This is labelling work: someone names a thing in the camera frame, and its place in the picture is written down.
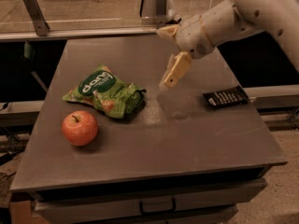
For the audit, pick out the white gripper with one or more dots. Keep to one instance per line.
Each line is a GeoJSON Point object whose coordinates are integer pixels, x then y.
{"type": "Point", "coordinates": [193, 36]}

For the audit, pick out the green rice chip bag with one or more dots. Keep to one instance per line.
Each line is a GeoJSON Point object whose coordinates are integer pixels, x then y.
{"type": "Point", "coordinates": [106, 92]}

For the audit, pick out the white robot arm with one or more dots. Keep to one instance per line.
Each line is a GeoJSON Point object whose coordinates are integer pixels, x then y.
{"type": "Point", "coordinates": [230, 20]}

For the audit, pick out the red apple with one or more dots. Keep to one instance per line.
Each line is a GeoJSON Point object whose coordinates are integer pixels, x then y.
{"type": "Point", "coordinates": [79, 128]}

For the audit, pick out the black snack bar wrapper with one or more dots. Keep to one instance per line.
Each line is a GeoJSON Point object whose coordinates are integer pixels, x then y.
{"type": "Point", "coordinates": [226, 98]}

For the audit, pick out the middle metal rail bracket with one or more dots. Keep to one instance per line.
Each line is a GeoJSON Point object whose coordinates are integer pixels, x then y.
{"type": "Point", "coordinates": [161, 12]}

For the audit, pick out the metal rail bracket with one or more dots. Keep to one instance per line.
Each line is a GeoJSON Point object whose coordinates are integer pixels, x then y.
{"type": "Point", "coordinates": [38, 20]}
{"type": "Point", "coordinates": [161, 12]}

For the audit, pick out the left metal rail bracket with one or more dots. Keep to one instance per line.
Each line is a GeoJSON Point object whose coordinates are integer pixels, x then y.
{"type": "Point", "coordinates": [38, 20]}

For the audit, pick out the horizontal metal rail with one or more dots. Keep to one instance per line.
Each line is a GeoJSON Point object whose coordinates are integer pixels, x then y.
{"type": "Point", "coordinates": [76, 34]}

